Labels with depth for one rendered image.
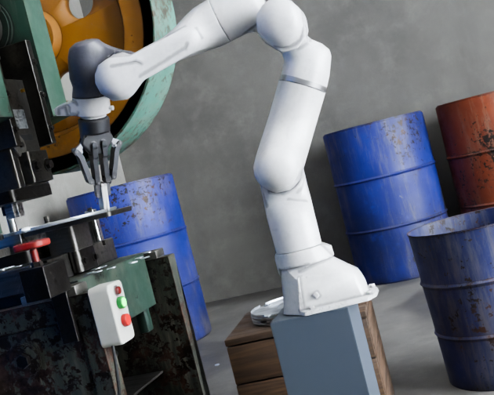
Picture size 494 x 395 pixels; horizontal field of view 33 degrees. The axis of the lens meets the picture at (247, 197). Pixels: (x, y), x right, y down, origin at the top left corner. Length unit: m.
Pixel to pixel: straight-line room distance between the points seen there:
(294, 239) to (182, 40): 0.51
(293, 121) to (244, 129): 3.55
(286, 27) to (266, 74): 3.53
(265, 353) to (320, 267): 0.52
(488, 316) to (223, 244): 3.24
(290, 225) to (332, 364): 0.32
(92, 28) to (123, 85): 0.65
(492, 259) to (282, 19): 1.00
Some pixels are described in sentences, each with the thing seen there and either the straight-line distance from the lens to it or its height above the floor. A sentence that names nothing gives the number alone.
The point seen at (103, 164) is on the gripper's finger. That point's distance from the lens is 2.09.
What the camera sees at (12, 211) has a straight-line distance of 2.22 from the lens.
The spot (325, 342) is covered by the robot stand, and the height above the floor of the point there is 0.38.
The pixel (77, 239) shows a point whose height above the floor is 0.73.
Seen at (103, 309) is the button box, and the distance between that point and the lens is 1.86.
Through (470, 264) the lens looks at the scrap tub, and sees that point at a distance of 2.47.
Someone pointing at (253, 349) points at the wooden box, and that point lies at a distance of 2.35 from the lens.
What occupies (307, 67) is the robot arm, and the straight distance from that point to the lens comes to 1.89.
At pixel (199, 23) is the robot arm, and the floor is 1.14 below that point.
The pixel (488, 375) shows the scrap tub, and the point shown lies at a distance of 2.57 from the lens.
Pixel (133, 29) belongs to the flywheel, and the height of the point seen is 1.26.
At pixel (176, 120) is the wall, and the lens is 5.56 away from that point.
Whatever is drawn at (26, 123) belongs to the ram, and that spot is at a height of 1.05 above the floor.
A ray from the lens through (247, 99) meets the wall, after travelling 5.41.
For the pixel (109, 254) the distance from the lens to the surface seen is 2.34.
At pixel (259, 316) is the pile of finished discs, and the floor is 0.38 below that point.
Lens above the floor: 0.80
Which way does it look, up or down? 2 degrees down
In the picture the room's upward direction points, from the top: 14 degrees counter-clockwise
